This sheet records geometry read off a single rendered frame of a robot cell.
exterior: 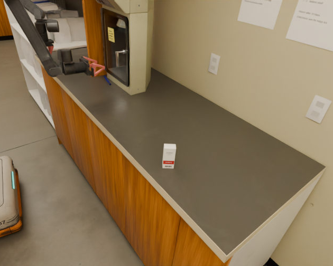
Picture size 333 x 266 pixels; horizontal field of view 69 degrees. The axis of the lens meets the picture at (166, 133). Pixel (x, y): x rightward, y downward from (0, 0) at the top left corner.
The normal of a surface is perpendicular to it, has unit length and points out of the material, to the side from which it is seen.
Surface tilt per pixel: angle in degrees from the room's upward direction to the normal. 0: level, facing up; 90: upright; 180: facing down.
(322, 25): 90
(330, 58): 90
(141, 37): 90
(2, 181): 0
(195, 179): 0
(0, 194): 0
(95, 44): 90
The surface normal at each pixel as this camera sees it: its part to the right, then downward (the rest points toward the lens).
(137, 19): 0.61, 0.50
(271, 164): 0.07, -0.81
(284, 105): -0.78, 0.31
